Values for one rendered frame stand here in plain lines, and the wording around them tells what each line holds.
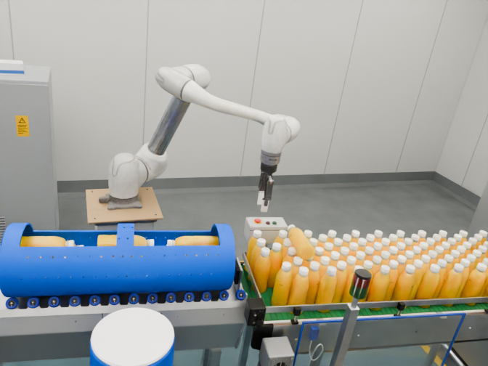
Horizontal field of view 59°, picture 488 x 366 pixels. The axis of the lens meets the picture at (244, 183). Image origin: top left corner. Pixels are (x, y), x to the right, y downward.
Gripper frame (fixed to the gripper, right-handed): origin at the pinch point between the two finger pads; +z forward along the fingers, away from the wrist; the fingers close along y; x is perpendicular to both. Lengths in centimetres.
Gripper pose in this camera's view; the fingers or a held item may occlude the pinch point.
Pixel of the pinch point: (262, 202)
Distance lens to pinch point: 200.5
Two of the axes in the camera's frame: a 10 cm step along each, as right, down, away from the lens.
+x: 9.7, 0.3, 2.5
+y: 2.1, 4.3, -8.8
